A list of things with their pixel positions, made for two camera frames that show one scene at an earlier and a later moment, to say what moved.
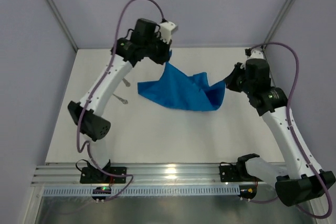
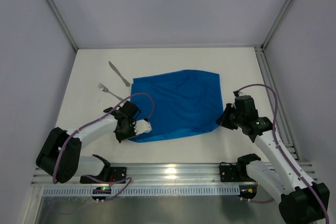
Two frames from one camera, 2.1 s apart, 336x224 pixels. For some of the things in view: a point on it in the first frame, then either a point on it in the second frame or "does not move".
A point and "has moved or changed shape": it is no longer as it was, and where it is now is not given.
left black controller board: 104,190 does not move
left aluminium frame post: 54,10 does not move
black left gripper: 161,54 to 122,116
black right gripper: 234,78 to 227,118
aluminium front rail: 137,174 does not move
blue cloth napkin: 175,89 has moved or changed shape
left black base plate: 97,175 does not move
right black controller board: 247,191 does not move
